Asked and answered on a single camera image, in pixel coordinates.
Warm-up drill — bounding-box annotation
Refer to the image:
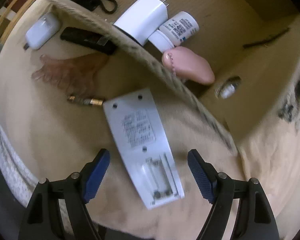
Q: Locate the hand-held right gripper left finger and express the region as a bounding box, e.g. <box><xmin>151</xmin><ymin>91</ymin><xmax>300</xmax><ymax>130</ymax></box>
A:
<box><xmin>17</xmin><ymin>149</ymin><xmax>110</xmax><ymax>240</ymax></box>

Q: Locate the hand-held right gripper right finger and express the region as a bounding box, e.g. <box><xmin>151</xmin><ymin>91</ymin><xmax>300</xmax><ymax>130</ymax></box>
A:
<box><xmin>187</xmin><ymin>149</ymin><xmax>280</xmax><ymax>240</ymax></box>

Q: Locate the white battery charger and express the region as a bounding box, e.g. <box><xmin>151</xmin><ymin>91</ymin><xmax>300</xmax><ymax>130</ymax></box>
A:
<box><xmin>102</xmin><ymin>87</ymin><xmax>185</xmax><ymax>210</ymax></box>

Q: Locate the gold battery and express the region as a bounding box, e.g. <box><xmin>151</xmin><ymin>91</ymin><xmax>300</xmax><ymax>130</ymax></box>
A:
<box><xmin>67</xmin><ymin>95</ymin><xmax>105</xmax><ymax>108</ymax></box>

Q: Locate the pink rubber foot toy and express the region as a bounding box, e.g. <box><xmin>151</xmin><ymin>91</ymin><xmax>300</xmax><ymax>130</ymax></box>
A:
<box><xmin>162</xmin><ymin>46</ymin><xmax>215</xmax><ymax>85</ymax></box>

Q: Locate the black device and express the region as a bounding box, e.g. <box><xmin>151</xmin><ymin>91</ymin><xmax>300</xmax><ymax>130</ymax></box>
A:
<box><xmin>60</xmin><ymin>26</ymin><xmax>117</xmax><ymax>55</ymax></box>

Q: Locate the white bottle blue print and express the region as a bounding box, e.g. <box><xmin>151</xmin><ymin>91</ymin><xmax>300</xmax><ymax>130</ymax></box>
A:
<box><xmin>148</xmin><ymin>11</ymin><xmax>199</xmax><ymax>53</ymax></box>

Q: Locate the white earbuds case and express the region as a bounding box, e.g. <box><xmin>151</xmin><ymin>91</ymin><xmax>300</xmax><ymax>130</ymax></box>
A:
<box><xmin>23</xmin><ymin>12</ymin><xmax>61</xmax><ymax>50</ymax></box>

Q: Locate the brown cardboard box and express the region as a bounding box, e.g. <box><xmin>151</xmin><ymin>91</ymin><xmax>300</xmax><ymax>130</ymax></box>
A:
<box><xmin>26</xmin><ymin>0</ymin><xmax>300</xmax><ymax>153</ymax></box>

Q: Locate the white power adapter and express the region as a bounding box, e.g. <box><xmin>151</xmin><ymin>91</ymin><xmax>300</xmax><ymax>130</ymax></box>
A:
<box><xmin>113</xmin><ymin>0</ymin><xmax>169</xmax><ymax>47</ymax></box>

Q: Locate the black flashlight with strap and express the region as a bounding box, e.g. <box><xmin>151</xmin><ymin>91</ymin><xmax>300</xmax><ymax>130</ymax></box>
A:
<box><xmin>56</xmin><ymin>0</ymin><xmax>118</xmax><ymax>13</ymax></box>

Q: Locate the black and white fuzzy blanket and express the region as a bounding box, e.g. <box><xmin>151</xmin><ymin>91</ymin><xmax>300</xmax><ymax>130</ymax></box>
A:
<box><xmin>277</xmin><ymin>55</ymin><xmax>300</xmax><ymax>136</ymax></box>

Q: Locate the thin black stick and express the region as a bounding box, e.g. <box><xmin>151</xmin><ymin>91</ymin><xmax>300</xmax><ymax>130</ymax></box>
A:
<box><xmin>242</xmin><ymin>27</ymin><xmax>290</xmax><ymax>49</ymax></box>

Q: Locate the yellow wooden chair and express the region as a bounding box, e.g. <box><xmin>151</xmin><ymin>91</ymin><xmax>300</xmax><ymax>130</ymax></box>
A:
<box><xmin>0</xmin><ymin>0</ymin><xmax>38</xmax><ymax>39</ymax></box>

